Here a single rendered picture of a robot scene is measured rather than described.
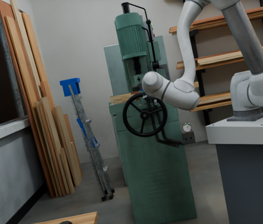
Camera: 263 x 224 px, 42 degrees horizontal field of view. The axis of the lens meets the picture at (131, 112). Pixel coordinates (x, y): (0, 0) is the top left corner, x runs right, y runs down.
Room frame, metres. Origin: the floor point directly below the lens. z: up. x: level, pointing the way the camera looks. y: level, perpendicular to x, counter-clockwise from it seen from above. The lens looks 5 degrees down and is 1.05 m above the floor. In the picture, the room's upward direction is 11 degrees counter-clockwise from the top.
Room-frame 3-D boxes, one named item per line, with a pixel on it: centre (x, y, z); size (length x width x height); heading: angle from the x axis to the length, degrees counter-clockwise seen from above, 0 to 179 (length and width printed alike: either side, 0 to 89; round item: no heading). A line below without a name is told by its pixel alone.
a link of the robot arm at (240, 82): (1.98, -0.67, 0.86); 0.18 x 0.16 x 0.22; 23
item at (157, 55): (2.73, -0.27, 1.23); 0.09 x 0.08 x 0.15; 176
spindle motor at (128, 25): (2.53, -0.10, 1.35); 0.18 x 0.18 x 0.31
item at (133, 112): (2.47, -0.10, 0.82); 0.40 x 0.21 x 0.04; 86
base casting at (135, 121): (2.65, -0.11, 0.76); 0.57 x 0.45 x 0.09; 176
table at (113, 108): (2.42, -0.16, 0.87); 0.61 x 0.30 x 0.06; 86
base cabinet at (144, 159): (2.65, -0.11, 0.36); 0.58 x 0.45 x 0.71; 176
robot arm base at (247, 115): (2.00, -0.68, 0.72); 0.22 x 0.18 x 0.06; 131
